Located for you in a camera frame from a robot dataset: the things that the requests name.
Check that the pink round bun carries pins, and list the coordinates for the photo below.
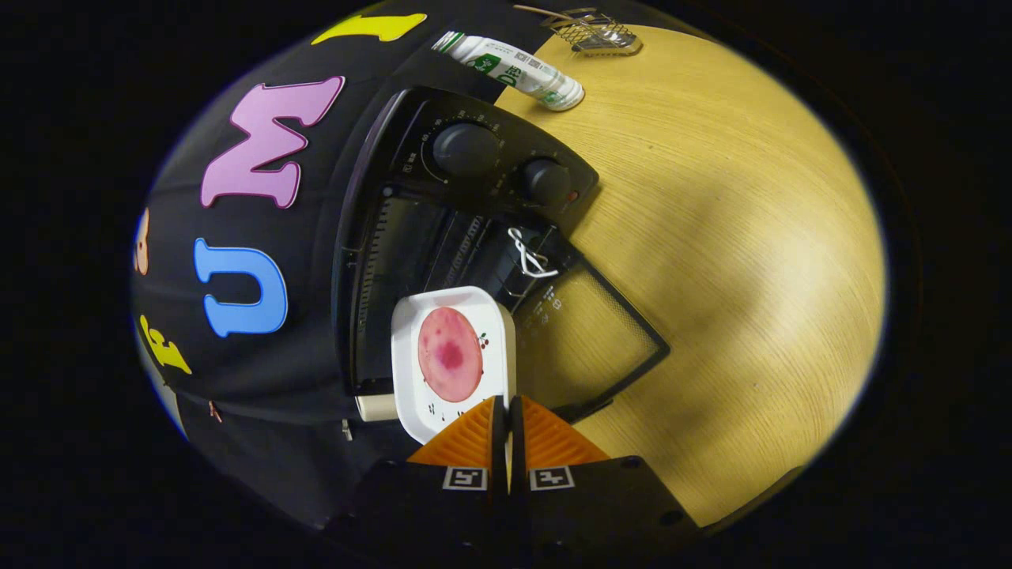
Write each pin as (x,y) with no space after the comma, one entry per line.
(451,356)

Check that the wooden stick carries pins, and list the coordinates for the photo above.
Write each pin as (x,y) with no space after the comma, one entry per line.
(541,11)

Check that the black backdrop cloth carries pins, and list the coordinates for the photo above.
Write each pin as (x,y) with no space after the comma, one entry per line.
(316,379)

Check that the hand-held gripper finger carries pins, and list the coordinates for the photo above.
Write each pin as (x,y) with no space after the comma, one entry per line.
(498,442)
(517,442)

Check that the white bottle with green label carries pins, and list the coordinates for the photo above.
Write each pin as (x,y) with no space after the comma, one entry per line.
(514,67)

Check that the white square plate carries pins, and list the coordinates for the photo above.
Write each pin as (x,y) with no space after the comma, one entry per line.
(498,371)

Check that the pink clip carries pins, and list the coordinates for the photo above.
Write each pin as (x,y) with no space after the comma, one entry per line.
(216,411)

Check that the white bread toaster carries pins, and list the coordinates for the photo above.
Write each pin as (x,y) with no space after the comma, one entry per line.
(375,407)

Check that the black toaster oven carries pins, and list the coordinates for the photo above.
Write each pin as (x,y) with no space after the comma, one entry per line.
(466,150)

